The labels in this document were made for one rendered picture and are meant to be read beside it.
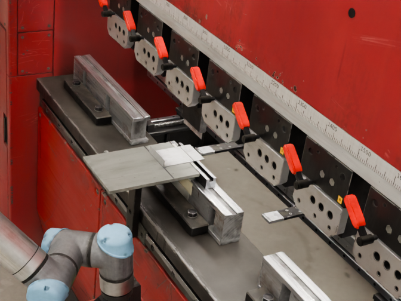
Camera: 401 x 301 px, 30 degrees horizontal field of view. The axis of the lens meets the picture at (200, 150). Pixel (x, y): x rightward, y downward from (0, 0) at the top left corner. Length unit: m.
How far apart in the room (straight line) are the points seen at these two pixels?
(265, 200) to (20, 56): 1.61
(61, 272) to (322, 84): 0.64
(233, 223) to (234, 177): 2.02
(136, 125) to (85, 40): 0.54
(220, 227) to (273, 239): 1.61
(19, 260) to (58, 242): 0.13
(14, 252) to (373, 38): 0.78
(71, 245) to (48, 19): 1.26
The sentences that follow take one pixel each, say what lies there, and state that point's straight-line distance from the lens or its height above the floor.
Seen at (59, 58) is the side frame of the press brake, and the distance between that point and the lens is 2.77.
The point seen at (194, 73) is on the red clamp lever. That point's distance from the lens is 1.83.
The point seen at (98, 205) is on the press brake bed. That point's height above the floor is 0.70.
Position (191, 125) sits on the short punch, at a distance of 2.04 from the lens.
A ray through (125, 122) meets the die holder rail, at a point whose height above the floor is 0.93.
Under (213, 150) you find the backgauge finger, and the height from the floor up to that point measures 1.00.
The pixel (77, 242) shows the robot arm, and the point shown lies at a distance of 1.61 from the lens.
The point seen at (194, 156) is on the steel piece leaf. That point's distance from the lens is 2.08.
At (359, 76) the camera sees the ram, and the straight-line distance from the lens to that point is 1.40.
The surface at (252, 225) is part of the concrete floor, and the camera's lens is 3.61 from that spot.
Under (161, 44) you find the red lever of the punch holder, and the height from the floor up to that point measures 1.30.
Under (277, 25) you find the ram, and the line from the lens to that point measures 1.59.
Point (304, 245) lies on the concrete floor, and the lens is 3.55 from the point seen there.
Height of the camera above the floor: 2.04
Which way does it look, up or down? 29 degrees down
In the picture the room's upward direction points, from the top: 8 degrees clockwise
